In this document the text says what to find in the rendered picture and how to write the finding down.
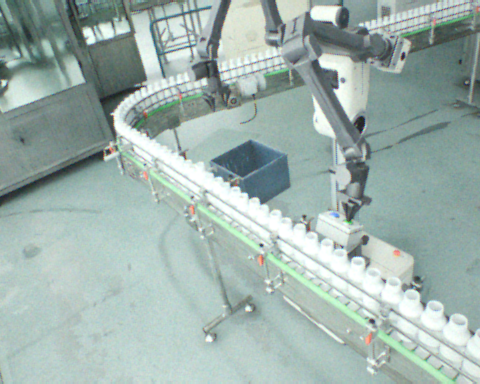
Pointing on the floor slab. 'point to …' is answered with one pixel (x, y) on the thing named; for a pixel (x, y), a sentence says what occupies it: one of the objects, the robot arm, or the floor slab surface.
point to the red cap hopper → (172, 33)
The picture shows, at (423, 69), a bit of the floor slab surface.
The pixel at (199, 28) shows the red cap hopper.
